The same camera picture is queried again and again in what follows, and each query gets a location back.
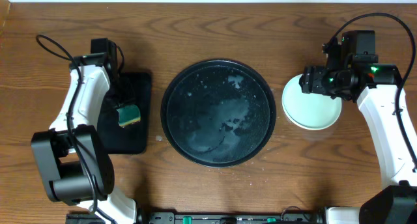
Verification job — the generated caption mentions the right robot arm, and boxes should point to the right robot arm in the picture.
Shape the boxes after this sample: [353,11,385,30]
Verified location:
[299,62,416,223]

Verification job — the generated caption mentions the round black tray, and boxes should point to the round black tray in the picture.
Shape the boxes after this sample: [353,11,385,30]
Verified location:
[160,59,277,168]

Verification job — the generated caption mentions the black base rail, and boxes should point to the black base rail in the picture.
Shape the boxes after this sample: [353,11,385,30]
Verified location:
[65,205,326,224]

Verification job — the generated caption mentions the green yellow sponge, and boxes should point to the green yellow sponge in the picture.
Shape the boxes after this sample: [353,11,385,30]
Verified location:
[117,104,141,128]

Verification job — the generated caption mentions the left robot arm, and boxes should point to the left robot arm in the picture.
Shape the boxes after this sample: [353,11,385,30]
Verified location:
[31,52,137,223]

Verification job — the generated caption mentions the light green plate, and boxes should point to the light green plate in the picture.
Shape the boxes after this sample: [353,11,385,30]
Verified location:
[281,74,342,130]

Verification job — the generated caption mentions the rectangular black tray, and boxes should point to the rectangular black tray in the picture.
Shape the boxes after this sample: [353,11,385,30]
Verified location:
[97,72,152,154]

